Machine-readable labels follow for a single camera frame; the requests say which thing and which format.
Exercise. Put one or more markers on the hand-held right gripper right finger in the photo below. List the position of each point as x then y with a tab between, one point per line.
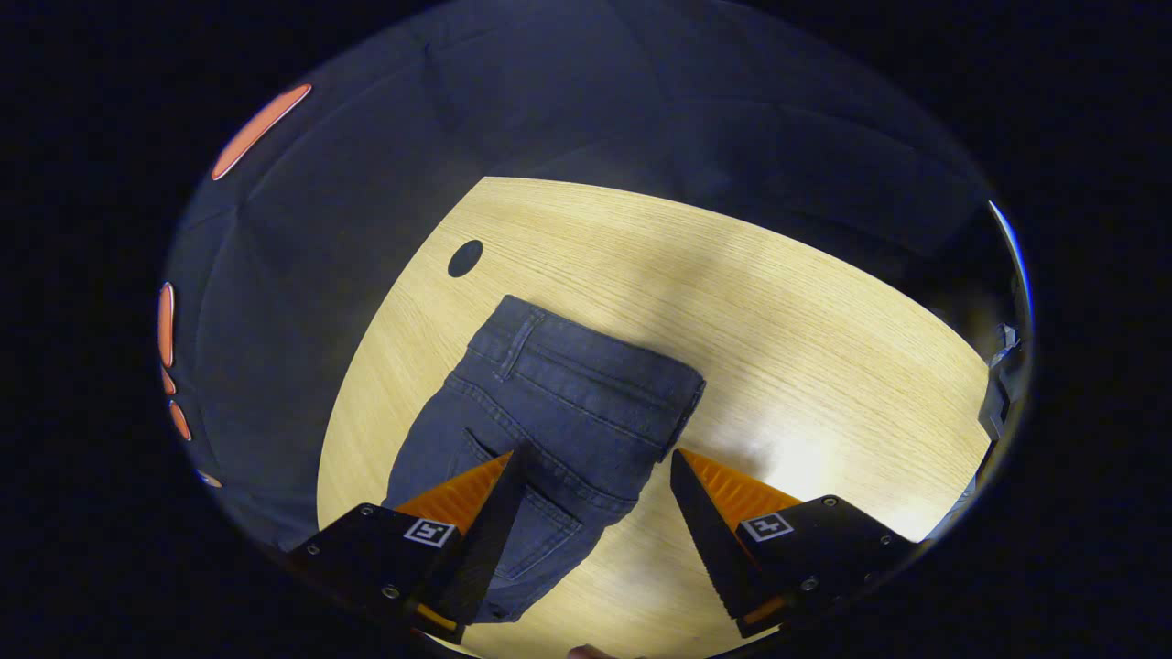
700	531

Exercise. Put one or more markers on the grey object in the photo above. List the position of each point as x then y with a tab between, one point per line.
1000	394

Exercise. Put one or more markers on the dark blue jeans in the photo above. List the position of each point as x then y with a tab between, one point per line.
568	403

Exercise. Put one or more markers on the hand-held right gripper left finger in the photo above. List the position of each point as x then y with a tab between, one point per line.
494	531

